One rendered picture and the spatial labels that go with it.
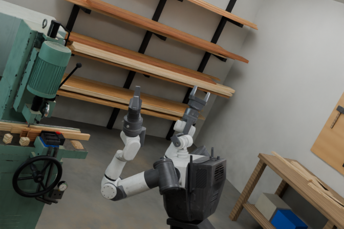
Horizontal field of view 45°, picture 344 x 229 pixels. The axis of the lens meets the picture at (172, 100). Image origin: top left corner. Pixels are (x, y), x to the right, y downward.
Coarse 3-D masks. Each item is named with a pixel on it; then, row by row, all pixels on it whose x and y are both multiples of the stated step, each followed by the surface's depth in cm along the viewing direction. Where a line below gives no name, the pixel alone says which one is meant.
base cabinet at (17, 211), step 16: (0, 176) 248; (0, 192) 253; (32, 192) 266; (48, 192) 274; (0, 208) 258; (16, 208) 265; (32, 208) 272; (0, 224) 264; (16, 224) 271; (32, 224) 279
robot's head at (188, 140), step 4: (180, 136) 218; (184, 136) 218; (188, 136) 219; (184, 140) 214; (188, 140) 217; (192, 140) 221; (184, 144) 214; (188, 144) 217; (184, 148) 215; (176, 152) 217; (180, 152) 215; (184, 152) 215
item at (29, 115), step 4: (28, 104) 263; (24, 108) 262; (28, 108) 258; (24, 112) 261; (28, 112) 257; (32, 112) 254; (36, 112) 257; (24, 116) 260; (28, 116) 256; (32, 116) 254; (36, 116) 256; (40, 116) 258; (28, 120) 255; (32, 120) 256
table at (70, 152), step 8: (0, 136) 246; (16, 136) 255; (0, 144) 239; (8, 144) 242; (16, 144) 246; (32, 144) 254; (64, 144) 272; (0, 152) 241; (8, 152) 244; (16, 152) 247; (24, 152) 249; (32, 152) 251; (64, 152) 266; (72, 152) 270; (80, 152) 273
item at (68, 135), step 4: (12, 128) 255; (16, 128) 257; (20, 128) 258; (24, 128) 260; (12, 132) 257; (16, 132) 258; (20, 132) 260; (64, 132) 278; (68, 132) 281; (72, 132) 283; (64, 136) 280; (68, 136) 281; (72, 136) 283; (76, 136) 285; (80, 136) 287; (84, 136) 289; (88, 136) 291
